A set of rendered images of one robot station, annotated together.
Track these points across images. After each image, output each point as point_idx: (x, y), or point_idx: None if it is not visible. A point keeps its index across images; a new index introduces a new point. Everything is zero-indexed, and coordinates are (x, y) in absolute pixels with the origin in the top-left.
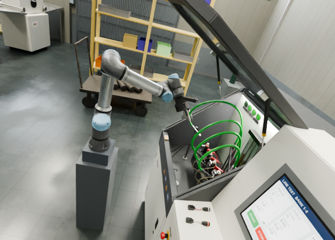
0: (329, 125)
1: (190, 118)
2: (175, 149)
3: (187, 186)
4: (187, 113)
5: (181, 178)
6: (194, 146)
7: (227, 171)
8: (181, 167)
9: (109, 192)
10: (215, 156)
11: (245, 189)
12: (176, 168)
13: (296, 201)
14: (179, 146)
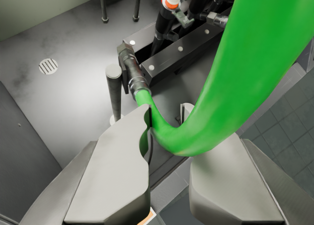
0: None
1: (148, 120)
2: (152, 151)
3: (201, 74)
4: (271, 166)
5: (192, 96)
6: (28, 119)
7: None
8: (162, 112)
9: (201, 224)
10: (29, 43)
11: None
12: (178, 119)
13: None
14: (153, 138)
